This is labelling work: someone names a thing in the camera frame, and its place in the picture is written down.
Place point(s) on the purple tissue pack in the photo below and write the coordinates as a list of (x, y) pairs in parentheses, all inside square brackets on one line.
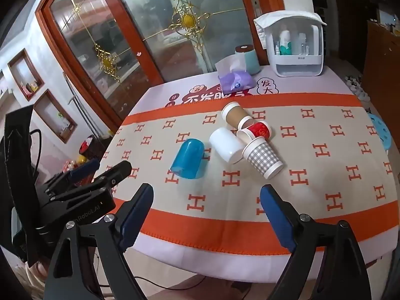
[(236, 82)]

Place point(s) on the wooden cabinet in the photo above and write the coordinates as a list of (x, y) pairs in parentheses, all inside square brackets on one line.
[(381, 62)]

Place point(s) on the white plastic cup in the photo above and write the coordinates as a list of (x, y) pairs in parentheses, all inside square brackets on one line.
[(223, 145)]

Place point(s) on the wooden framed glass door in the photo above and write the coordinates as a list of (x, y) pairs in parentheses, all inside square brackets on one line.
[(93, 53), (187, 47)]

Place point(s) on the orange patterned blanket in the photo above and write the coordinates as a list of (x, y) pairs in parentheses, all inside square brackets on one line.
[(218, 220)]

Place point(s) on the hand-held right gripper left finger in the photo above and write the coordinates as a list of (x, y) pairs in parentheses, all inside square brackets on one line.
[(135, 218)]

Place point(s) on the white bottle with teal label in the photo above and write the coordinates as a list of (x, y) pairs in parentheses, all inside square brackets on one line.
[(285, 45)]

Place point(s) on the red paper cup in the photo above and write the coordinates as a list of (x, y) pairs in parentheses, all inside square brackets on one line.
[(259, 129)]

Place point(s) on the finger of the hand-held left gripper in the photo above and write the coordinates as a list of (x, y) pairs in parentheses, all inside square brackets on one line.
[(84, 168), (115, 173)]

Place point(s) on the blue plastic stool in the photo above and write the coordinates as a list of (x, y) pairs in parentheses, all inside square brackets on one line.
[(381, 131)]

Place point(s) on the blue plastic cup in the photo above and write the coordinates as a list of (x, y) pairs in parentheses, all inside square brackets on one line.
[(187, 159)]

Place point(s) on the white storage organizer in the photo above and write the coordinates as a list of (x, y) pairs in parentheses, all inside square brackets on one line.
[(297, 67)]

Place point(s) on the dark basket with red lining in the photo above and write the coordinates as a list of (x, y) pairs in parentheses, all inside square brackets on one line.
[(90, 148)]

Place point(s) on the clear bottle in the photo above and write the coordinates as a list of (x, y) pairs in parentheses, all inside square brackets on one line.
[(302, 45)]

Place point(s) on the pile of shoes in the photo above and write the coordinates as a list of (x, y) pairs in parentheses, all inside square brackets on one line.
[(356, 86)]

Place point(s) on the brown paper cup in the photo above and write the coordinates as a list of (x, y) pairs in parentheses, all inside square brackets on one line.
[(234, 117)]

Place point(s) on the wooden wall niche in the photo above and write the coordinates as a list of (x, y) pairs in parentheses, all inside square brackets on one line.
[(54, 115), (25, 75)]

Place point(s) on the teal roll with brown cap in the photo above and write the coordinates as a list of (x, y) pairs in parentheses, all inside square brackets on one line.
[(252, 62)]

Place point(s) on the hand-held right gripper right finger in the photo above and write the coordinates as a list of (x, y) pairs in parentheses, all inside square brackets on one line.
[(278, 218)]

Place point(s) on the grey checked paper cup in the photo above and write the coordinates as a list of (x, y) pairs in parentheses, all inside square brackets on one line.
[(261, 156)]

